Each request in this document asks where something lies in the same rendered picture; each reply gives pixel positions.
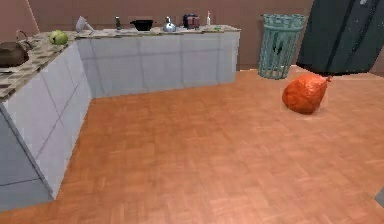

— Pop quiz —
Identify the orange garbage bag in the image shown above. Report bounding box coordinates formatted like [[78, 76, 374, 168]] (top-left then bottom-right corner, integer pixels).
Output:
[[281, 73, 334, 115]]

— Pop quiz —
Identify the teal wire bin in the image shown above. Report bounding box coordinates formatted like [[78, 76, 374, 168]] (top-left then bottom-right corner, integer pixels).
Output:
[[257, 13, 307, 81]]

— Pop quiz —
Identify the black bowl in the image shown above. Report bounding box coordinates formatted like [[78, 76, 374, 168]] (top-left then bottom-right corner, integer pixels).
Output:
[[129, 19, 156, 32]]

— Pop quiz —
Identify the silver kettle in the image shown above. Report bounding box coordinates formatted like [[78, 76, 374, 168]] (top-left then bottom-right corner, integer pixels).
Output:
[[162, 16, 177, 33]]

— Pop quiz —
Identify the grey kitchen counter cupboard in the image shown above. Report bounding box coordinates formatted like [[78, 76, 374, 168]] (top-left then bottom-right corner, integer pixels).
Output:
[[0, 25, 242, 213]]

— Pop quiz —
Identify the green lettuce head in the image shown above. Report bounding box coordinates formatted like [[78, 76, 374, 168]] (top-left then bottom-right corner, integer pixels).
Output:
[[48, 29, 69, 46]]

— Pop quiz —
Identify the black fridge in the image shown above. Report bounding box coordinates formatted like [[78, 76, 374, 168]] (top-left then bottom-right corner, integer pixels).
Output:
[[296, 0, 384, 76]]

